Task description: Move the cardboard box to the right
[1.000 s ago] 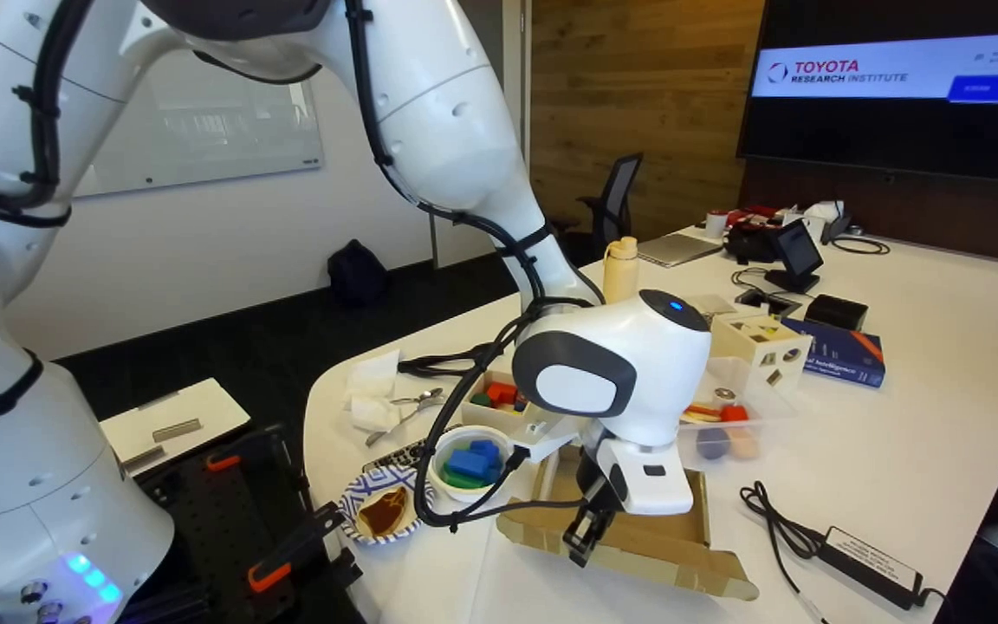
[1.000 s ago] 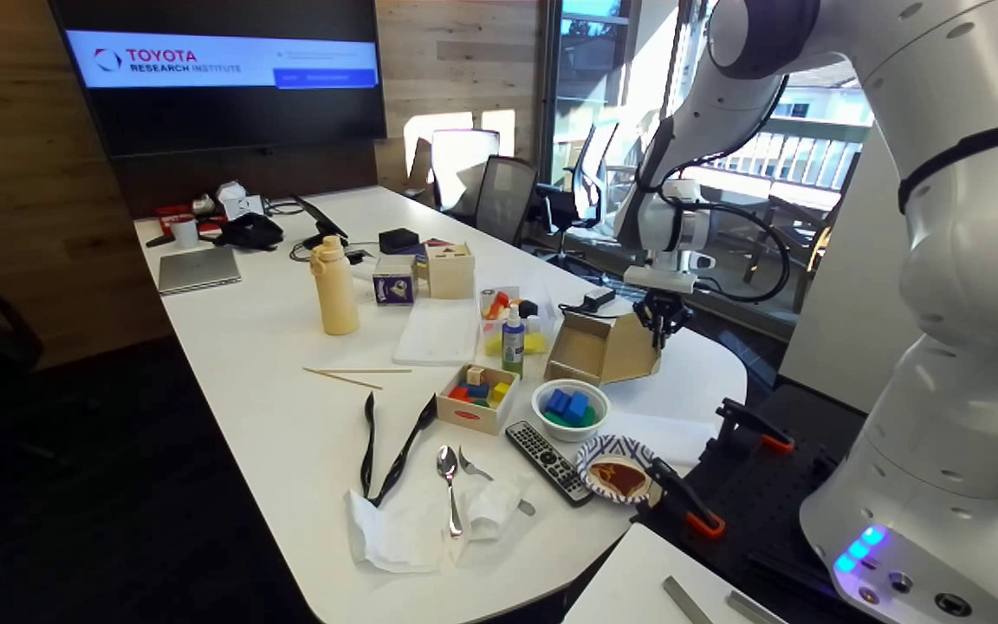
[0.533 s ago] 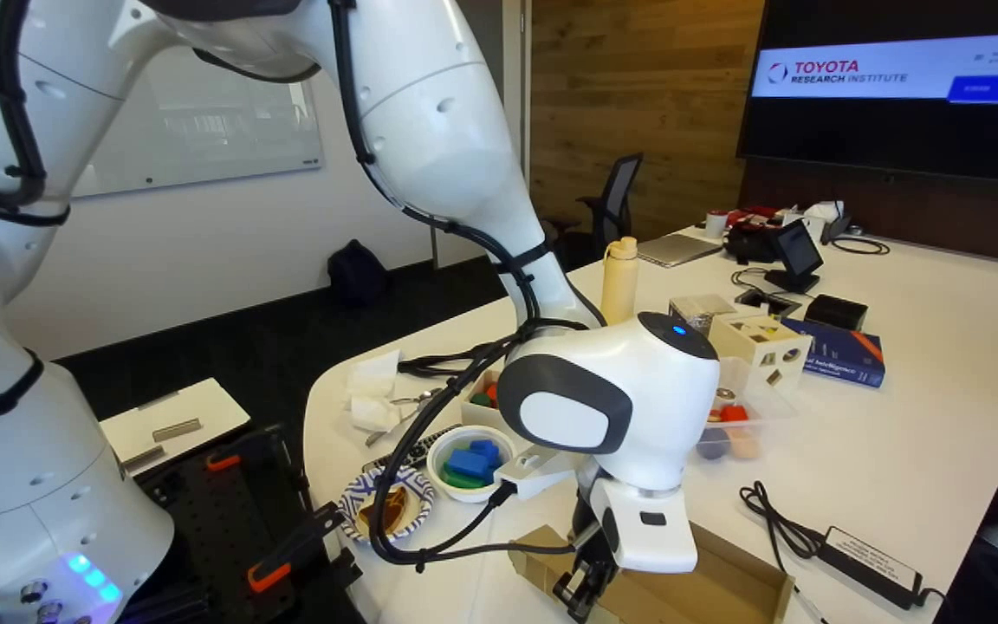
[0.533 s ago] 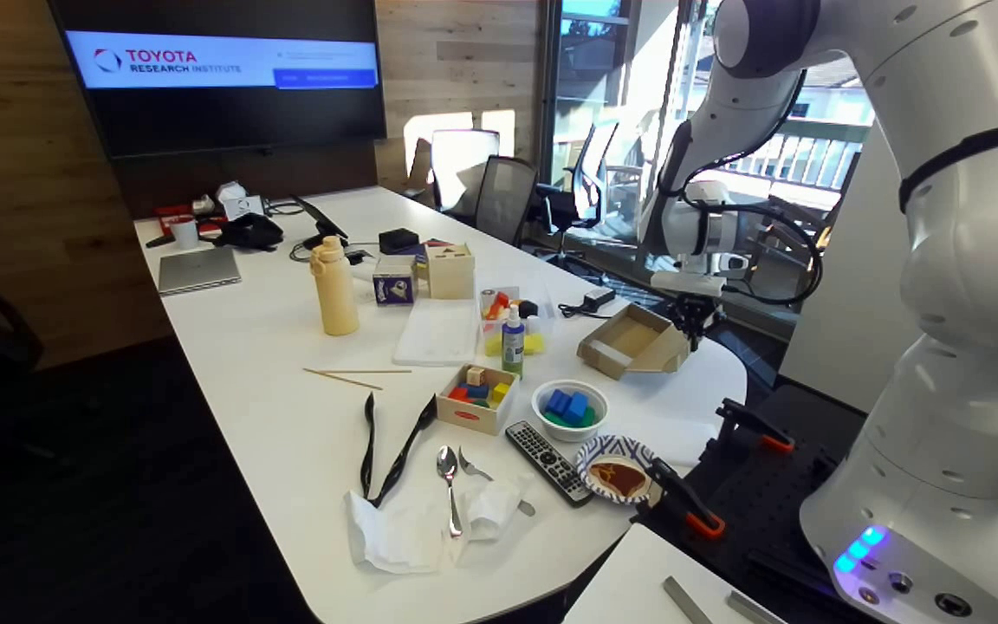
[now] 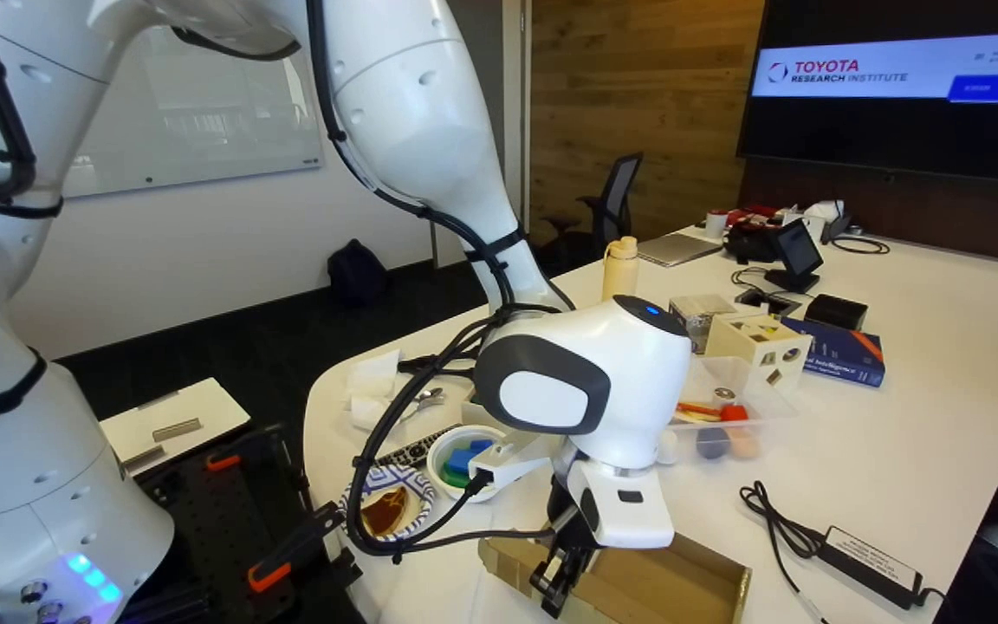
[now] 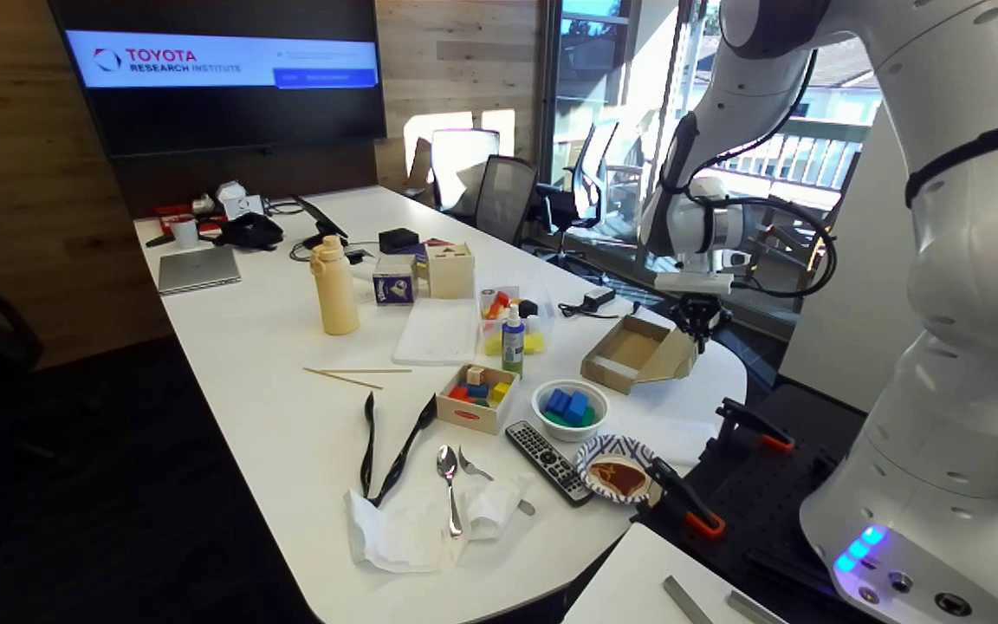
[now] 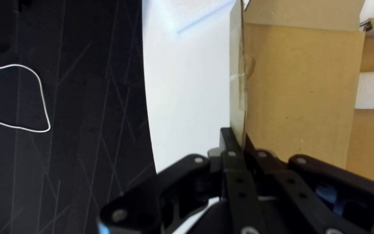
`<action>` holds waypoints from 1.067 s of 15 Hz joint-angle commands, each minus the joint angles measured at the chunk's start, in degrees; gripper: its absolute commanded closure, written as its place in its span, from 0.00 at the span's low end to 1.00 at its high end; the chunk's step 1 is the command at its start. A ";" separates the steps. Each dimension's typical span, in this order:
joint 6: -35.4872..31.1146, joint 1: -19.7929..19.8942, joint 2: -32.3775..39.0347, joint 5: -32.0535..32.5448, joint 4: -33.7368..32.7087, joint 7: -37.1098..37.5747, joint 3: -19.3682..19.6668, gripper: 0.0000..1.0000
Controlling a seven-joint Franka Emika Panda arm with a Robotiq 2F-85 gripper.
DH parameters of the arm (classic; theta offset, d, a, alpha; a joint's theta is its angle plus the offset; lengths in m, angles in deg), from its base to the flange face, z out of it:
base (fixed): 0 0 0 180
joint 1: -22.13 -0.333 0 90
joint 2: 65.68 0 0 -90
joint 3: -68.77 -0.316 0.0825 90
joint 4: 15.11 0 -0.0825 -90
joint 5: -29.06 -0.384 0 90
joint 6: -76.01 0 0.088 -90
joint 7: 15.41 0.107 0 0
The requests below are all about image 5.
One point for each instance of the red and black clutter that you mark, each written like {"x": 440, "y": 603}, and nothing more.
{"x": 752, "y": 232}

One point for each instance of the small black box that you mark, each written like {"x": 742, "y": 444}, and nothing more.
{"x": 837, "y": 310}

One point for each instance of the brown toy steak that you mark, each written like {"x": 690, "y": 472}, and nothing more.
{"x": 385, "y": 510}

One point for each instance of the beige wooden bottle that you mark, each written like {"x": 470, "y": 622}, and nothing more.
{"x": 622, "y": 269}

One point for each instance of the black power adapter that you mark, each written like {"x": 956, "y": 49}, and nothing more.
{"x": 869, "y": 562}

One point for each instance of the wall television screen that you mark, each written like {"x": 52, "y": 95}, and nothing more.
{"x": 902, "y": 71}

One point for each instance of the small box of toy blocks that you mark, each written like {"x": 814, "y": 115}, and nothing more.
{"x": 711, "y": 437}

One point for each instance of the blue toy block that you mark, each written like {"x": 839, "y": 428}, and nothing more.
{"x": 465, "y": 449}

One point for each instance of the grey remote control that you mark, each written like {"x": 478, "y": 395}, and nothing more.
{"x": 412, "y": 453}

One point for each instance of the wall whiteboard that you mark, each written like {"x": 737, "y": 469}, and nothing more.
{"x": 188, "y": 115}

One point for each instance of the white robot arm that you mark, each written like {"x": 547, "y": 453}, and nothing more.
{"x": 407, "y": 105}

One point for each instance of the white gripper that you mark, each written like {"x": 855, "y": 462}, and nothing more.
{"x": 627, "y": 513}

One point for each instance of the white panel on floor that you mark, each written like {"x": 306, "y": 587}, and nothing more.
{"x": 173, "y": 422}

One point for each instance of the small black monitor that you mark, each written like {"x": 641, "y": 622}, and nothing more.
{"x": 797, "y": 252}

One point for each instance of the black office chair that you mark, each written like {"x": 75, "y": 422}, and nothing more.
{"x": 619, "y": 197}

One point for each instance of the red toy block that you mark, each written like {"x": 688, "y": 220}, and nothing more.
{"x": 732, "y": 415}

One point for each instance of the black backpack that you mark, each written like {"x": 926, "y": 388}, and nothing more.
{"x": 353, "y": 274}

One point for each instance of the black table clamp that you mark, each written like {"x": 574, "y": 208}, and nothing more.
{"x": 286, "y": 561}
{"x": 223, "y": 462}

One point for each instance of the grey notebook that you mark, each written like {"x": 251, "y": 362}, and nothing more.
{"x": 679, "y": 246}

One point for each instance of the wooden shape sorter box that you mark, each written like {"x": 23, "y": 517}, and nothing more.
{"x": 761, "y": 349}

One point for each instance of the crumpled white napkin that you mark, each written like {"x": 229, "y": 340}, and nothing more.
{"x": 375, "y": 385}

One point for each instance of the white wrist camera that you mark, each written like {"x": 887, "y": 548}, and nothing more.
{"x": 514, "y": 462}

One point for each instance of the blue cardboard box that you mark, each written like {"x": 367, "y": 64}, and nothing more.
{"x": 842, "y": 356}

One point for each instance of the white bowl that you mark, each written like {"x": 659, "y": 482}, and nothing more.
{"x": 436, "y": 444}

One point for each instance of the green toy block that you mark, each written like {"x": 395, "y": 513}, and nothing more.
{"x": 452, "y": 472}

